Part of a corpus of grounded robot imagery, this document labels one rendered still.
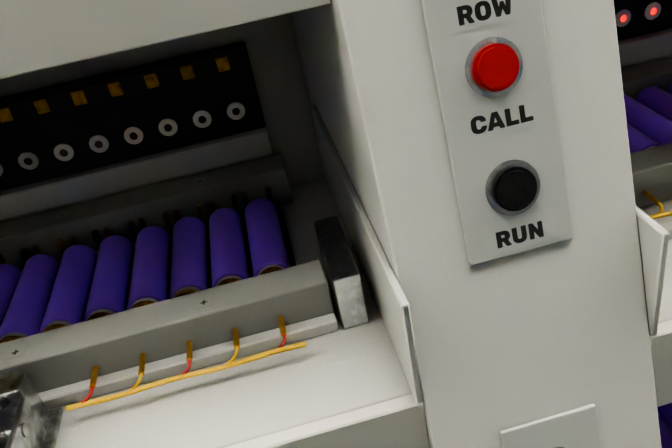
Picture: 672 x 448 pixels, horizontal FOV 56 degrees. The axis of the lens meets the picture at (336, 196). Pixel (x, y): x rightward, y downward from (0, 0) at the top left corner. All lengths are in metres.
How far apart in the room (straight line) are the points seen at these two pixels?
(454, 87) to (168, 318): 0.16
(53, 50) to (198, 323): 0.13
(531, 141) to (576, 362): 0.09
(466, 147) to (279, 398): 0.13
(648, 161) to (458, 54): 0.15
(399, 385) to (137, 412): 0.11
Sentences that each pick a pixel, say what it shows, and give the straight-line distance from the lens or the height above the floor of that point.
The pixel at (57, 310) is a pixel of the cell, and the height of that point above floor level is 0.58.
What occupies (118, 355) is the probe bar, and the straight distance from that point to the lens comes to 0.29.
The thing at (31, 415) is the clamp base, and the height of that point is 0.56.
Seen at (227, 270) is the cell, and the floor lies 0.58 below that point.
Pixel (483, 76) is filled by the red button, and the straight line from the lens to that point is 0.22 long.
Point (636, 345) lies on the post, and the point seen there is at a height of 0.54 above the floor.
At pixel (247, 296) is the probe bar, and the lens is 0.28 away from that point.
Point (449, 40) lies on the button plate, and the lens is 0.22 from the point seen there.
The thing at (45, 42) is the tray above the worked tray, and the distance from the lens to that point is 0.23.
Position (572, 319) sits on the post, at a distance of 0.26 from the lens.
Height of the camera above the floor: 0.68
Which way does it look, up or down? 14 degrees down
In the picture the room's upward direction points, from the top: 13 degrees counter-clockwise
